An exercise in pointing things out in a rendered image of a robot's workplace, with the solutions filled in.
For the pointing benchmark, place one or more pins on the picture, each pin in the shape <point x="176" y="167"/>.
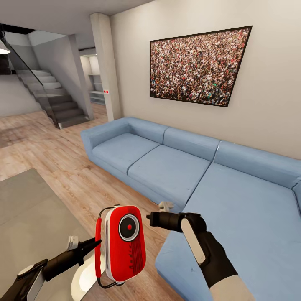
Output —
<point x="199" y="68"/>

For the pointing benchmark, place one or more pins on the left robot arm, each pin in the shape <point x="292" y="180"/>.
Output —
<point x="30" y="280"/>

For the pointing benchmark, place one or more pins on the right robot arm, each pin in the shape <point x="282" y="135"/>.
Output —
<point x="221" y="277"/>

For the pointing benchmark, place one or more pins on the stairs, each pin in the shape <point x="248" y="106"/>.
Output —
<point x="53" y="100"/>

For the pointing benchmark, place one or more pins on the radio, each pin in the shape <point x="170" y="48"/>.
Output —
<point x="125" y="254"/>

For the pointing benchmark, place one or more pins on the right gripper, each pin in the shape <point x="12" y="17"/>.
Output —
<point x="160" y="219"/>

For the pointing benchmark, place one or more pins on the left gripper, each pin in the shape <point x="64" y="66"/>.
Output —
<point x="70" y="258"/>

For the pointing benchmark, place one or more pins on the sofa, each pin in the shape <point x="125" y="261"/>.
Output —
<point x="250" y="200"/>

